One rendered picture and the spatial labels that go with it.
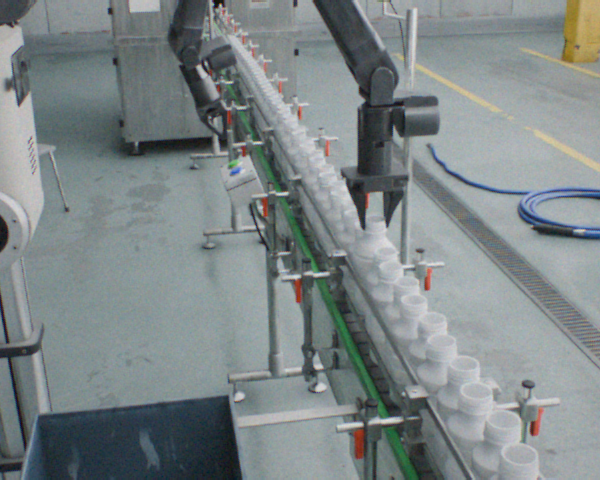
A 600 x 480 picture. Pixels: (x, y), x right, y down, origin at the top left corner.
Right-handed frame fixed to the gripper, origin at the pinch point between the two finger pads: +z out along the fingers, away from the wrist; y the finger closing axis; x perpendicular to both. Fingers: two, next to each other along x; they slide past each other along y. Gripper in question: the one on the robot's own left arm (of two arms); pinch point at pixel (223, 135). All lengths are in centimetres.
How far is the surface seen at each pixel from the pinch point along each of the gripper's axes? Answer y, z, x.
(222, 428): -75, 25, 18
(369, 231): -67, 6, -17
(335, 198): -43.2, 8.3, -15.9
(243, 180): -10.2, 8.7, -0.3
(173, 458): -75, 26, 27
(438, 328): -97, 9, -18
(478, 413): -115, 9, -16
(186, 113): 409, 85, 30
